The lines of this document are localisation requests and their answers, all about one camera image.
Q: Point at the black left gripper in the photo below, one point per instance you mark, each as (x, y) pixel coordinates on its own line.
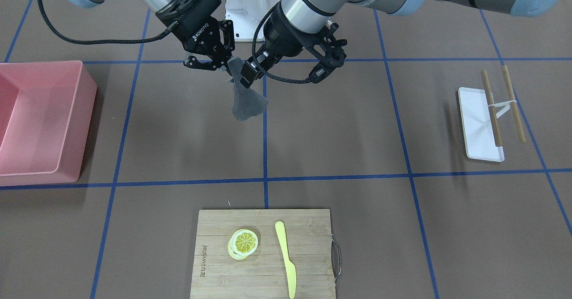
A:
(284, 33)

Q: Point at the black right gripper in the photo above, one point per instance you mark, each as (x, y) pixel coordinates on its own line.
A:
(199, 35)

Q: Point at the grey cleaning cloth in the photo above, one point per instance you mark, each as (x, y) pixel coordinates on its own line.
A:
(247, 102)

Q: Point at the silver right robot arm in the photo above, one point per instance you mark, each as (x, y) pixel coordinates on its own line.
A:
(153, 5)

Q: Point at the pink plastic bin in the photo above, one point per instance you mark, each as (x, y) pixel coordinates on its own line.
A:
(46, 110)

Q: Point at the lemon slice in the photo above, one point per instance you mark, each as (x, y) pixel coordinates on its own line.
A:
(242, 244)

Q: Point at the yellow plastic knife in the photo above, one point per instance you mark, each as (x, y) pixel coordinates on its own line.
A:
(290, 268)

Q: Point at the bamboo cutting board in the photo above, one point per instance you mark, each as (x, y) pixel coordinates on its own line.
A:
(262, 274)

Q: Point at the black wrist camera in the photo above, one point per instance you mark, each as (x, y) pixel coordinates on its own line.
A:
(253, 69)

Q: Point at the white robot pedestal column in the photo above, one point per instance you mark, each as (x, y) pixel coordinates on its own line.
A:
(246, 15)

